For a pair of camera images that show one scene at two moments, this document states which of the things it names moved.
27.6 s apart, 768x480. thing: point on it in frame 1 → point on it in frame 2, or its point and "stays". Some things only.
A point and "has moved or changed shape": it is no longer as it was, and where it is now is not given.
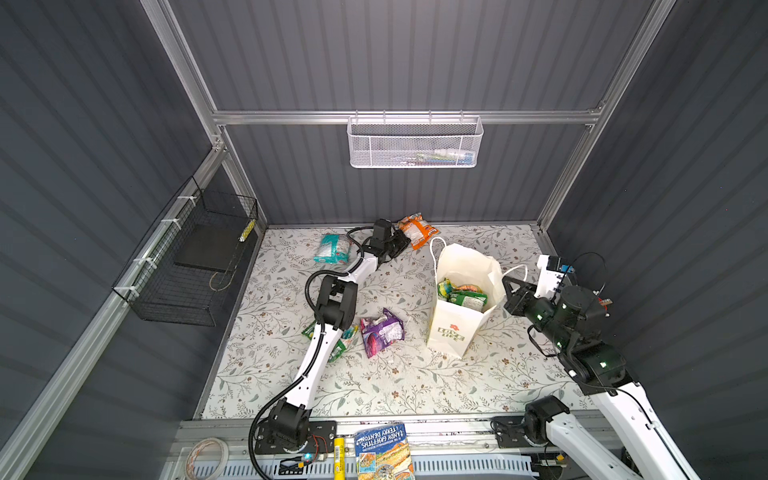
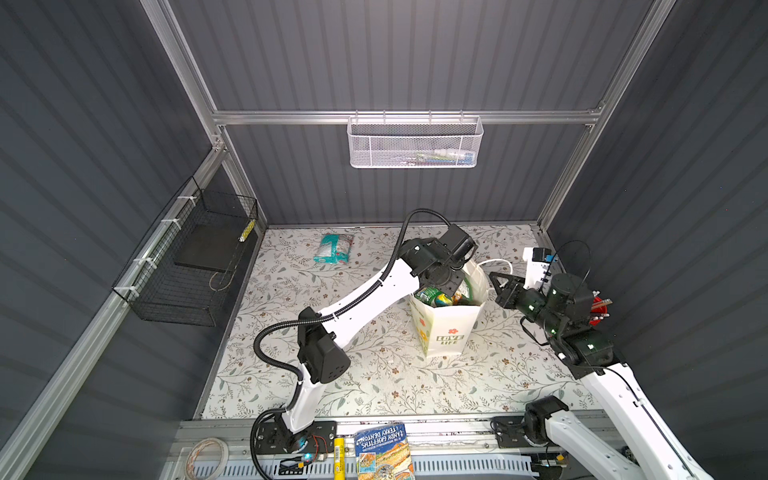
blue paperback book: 384,454 stays
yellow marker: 339,458 stays
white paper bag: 467,283 has moved or changed shape
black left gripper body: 394,245 → 450,278
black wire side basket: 178,275 stays
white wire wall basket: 410,142 stays
